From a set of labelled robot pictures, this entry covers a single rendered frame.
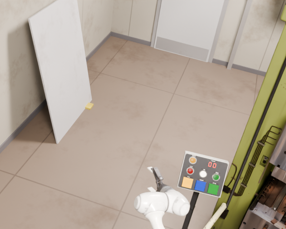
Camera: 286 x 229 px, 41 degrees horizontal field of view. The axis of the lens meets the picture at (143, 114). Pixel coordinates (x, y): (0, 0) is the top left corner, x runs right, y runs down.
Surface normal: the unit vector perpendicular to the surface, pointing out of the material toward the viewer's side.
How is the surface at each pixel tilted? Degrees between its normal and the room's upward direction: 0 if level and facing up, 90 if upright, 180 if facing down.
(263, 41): 90
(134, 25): 90
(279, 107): 90
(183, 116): 0
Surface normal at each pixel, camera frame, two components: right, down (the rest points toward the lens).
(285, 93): -0.59, 0.41
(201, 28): -0.29, 0.54
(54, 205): 0.14, -0.79
